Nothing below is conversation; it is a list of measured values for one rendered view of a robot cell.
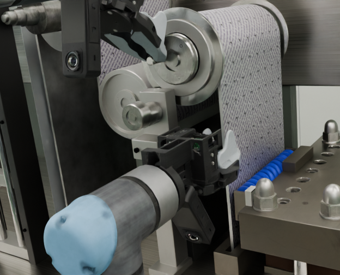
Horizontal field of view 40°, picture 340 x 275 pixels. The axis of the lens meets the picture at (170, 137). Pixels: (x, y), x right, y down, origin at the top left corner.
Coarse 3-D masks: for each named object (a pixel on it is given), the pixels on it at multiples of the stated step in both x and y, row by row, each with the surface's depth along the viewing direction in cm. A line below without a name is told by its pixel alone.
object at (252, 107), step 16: (240, 80) 75; (256, 80) 79; (272, 80) 85; (224, 96) 71; (240, 96) 75; (256, 96) 80; (272, 96) 86; (224, 112) 71; (240, 112) 75; (256, 112) 80; (272, 112) 86; (224, 128) 71; (240, 128) 76; (256, 128) 81; (272, 128) 87; (240, 144) 76; (256, 144) 81; (272, 144) 87; (256, 160) 82; (240, 176) 77
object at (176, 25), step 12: (168, 24) 70; (180, 24) 69; (192, 24) 68; (192, 36) 68; (204, 36) 67; (204, 48) 68; (204, 60) 68; (204, 72) 69; (168, 84) 73; (192, 84) 70; (204, 84) 69
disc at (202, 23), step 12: (168, 12) 70; (180, 12) 69; (192, 12) 68; (204, 24) 67; (216, 36) 67; (216, 48) 67; (216, 60) 68; (216, 72) 68; (156, 84) 75; (216, 84) 69; (180, 96) 73; (192, 96) 72; (204, 96) 71
